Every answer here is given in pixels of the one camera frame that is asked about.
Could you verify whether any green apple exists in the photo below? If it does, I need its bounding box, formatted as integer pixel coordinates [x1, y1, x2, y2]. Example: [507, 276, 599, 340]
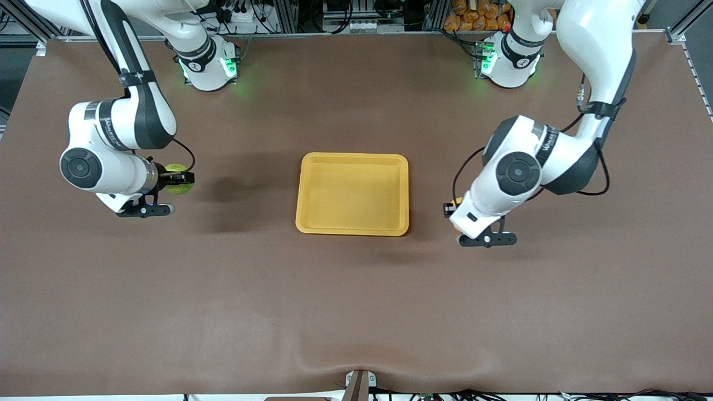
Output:
[165, 163, 194, 195]

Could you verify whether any yellow plastic tray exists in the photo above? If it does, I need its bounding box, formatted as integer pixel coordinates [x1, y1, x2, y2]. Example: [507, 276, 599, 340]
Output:
[295, 152, 410, 237]

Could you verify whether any brown table mat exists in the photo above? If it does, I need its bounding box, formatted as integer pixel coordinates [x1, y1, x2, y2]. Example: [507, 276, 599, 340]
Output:
[0, 32, 713, 397]

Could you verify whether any white power strip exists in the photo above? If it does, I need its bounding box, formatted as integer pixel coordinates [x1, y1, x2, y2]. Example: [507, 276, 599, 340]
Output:
[214, 4, 262, 26]

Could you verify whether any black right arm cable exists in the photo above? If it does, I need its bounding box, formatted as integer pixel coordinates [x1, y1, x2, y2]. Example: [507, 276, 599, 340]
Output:
[170, 138, 196, 174]

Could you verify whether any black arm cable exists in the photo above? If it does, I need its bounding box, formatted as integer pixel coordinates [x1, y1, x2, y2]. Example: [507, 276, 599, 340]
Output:
[452, 72, 611, 204]
[170, 138, 196, 174]

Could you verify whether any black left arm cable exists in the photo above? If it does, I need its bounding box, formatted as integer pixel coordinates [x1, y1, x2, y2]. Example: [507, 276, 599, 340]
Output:
[452, 72, 611, 204]

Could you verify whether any metal camera stand bracket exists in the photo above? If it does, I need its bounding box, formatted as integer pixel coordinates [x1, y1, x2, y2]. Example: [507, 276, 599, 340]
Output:
[343, 369, 378, 401]

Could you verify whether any aluminium frame post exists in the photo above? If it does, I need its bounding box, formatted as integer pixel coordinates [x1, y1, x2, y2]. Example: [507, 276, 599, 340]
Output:
[666, 0, 713, 45]
[0, 0, 62, 42]

